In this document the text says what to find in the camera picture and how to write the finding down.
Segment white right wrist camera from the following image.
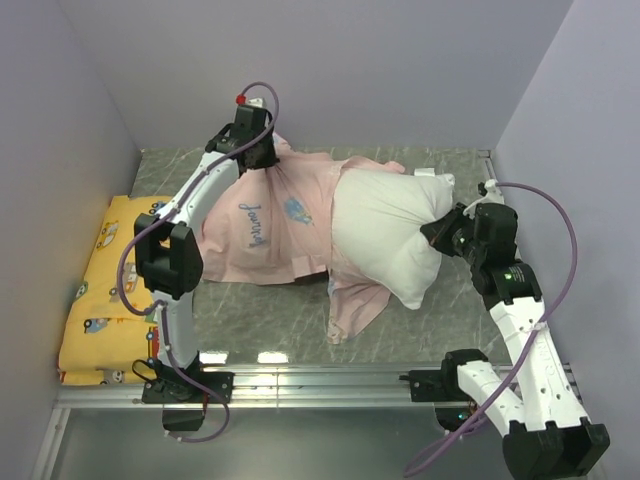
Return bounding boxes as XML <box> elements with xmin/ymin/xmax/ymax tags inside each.
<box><xmin>478</xmin><ymin>179</ymin><xmax>504</xmax><ymax>204</ymax></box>

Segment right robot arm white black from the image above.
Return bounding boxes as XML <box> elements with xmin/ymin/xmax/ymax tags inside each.
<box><xmin>420</xmin><ymin>203</ymin><xmax>610</xmax><ymax>479</ymax></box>

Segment white pillow insert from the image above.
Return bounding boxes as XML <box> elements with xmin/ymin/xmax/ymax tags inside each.
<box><xmin>332</xmin><ymin>169</ymin><xmax>455</xmax><ymax>310</ymax></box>

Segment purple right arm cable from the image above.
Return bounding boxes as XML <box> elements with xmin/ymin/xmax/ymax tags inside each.
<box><xmin>402</xmin><ymin>182</ymin><xmax>579</xmax><ymax>479</ymax></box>

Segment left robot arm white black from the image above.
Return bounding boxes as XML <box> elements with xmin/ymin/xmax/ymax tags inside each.
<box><xmin>134</xmin><ymin>99</ymin><xmax>278</xmax><ymax>402</ymax></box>

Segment aluminium front rail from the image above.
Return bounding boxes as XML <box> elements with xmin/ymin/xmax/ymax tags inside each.
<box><xmin>33</xmin><ymin>365</ymin><xmax>469</xmax><ymax>479</ymax></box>

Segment yellow cartoon car pillow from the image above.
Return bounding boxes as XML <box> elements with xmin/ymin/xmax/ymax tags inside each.
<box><xmin>57</xmin><ymin>196</ymin><xmax>170</xmax><ymax>386</ymax></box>

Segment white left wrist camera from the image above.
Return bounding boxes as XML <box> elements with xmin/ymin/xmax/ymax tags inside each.
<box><xmin>235</xmin><ymin>93</ymin><xmax>267</xmax><ymax>109</ymax></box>

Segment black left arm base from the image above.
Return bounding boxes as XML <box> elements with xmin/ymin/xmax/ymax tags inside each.
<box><xmin>132</xmin><ymin>358</ymin><xmax>235</xmax><ymax>436</ymax></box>

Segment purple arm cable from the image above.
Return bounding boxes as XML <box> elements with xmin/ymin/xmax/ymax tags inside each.
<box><xmin>116</xmin><ymin>82</ymin><xmax>280</xmax><ymax>445</ymax></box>
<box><xmin>402</xmin><ymin>182</ymin><xmax>579</xmax><ymax>479</ymax></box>

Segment pink pillowcase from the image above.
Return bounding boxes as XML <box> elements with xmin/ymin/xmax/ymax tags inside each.
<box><xmin>198</xmin><ymin>141</ymin><xmax>405</xmax><ymax>344</ymax></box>

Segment aluminium right side rail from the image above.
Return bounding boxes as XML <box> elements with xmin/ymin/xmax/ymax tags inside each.
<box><xmin>477</xmin><ymin>148</ymin><xmax>574</xmax><ymax>381</ymax></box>

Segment aluminium rail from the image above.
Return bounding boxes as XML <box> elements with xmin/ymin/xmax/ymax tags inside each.
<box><xmin>477</xmin><ymin>148</ymin><xmax>574</xmax><ymax>381</ymax></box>
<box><xmin>33</xmin><ymin>365</ymin><xmax>469</xmax><ymax>479</ymax></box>

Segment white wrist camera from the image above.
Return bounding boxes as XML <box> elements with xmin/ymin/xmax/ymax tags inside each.
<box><xmin>235</xmin><ymin>93</ymin><xmax>267</xmax><ymax>109</ymax></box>
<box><xmin>478</xmin><ymin>179</ymin><xmax>504</xmax><ymax>204</ymax></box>

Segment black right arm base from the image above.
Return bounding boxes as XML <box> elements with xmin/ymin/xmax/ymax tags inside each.
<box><xmin>399</xmin><ymin>369</ymin><xmax>478</xmax><ymax>432</ymax></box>

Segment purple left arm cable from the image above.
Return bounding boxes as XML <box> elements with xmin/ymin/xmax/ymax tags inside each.
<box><xmin>116</xmin><ymin>82</ymin><xmax>280</xmax><ymax>445</ymax></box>

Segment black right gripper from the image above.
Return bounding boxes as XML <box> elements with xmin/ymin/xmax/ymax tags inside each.
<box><xmin>423</xmin><ymin>202</ymin><xmax>487</xmax><ymax>265</ymax></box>

